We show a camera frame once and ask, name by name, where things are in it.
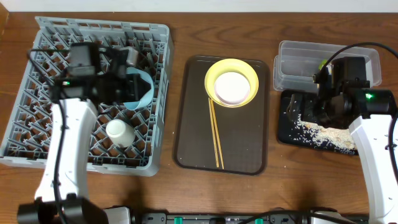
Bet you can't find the light blue bowl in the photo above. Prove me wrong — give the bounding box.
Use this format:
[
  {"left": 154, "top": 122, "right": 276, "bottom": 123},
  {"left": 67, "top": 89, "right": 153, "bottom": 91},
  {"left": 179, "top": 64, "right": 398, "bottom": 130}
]
[{"left": 123, "top": 67, "right": 154, "bottom": 110}]

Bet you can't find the green foil snack wrapper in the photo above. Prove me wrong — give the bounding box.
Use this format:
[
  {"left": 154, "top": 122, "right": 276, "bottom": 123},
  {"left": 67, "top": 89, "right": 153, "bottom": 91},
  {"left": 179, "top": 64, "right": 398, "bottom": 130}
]
[{"left": 318, "top": 59, "right": 328, "bottom": 70}]

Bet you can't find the white cup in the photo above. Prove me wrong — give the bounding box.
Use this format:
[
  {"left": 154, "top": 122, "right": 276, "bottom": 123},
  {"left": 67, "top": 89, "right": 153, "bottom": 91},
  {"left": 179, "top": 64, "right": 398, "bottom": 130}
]
[{"left": 106, "top": 119, "right": 136, "bottom": 147}]

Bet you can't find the pink bowl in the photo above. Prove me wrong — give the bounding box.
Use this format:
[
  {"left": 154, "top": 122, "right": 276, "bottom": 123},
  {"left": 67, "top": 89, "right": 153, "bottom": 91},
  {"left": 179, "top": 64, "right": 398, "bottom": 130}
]
[{"left": 214, "top": 72, "right": 251, "bottom": 105}]

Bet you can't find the wooden chopstick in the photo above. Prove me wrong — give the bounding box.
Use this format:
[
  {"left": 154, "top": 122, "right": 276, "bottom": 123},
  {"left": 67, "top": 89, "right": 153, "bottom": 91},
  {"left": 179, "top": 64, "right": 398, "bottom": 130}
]
[
  {"left": 208, "top": 98, "right": 220, "bottom": 168},
  {"left": 211, "top": 99, "right": 224, "bottom": 170}
]

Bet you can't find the yellow plate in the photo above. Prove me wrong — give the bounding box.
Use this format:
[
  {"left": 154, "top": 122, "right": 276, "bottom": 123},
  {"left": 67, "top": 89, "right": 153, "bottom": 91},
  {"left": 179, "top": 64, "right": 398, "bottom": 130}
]
[{"left": 205, "top": 58, "right": 259, "bottom": 108}]

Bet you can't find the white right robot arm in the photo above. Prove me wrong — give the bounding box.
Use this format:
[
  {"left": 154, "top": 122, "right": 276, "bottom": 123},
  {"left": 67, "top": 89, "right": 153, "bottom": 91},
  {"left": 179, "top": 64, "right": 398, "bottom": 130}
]
[{"left": 287, "top": 57, "right": 397, "bottom": 223}]

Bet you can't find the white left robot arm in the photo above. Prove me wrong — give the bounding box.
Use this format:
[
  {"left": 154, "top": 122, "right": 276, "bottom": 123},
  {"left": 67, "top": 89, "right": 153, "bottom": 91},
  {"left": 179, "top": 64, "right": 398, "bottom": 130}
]
[{"left": 17, "top": 42, "right": 154, "bottom": 223}]

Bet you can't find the black waste tray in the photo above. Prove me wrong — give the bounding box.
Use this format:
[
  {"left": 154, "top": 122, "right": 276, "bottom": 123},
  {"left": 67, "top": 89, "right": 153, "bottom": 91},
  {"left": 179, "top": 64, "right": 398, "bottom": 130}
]
[{"left": 277, "top": 90, "right": 358, "bottom": 156}]

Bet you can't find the clear plastic waste bin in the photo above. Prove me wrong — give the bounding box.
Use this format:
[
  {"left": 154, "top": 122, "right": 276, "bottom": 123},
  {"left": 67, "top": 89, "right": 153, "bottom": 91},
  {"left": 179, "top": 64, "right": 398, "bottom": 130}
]
[{"left": 273, "top": 40, "right": 382, "bottom": 93}]

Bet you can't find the grey dishwasher rack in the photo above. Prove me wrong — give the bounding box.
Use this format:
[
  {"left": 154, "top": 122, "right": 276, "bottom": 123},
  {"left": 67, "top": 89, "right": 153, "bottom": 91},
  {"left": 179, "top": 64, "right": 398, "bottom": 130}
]
[{"left": 1, "top": 17, "right": 174, "bottom": 177}]

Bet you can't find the rice and nuts pile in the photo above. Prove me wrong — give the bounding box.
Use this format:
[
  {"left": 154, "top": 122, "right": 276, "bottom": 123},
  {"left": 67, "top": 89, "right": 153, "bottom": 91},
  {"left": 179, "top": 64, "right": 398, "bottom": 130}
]
[{"left": 282, "top": 119, "right": 358, "bottom": 154}]

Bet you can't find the brown serving tray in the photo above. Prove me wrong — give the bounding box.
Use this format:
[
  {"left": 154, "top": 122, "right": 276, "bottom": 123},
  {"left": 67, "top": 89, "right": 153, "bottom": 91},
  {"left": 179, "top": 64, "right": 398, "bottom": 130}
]
[{"left": 173, "top": 55, "right": 270, "bottom": 175}]

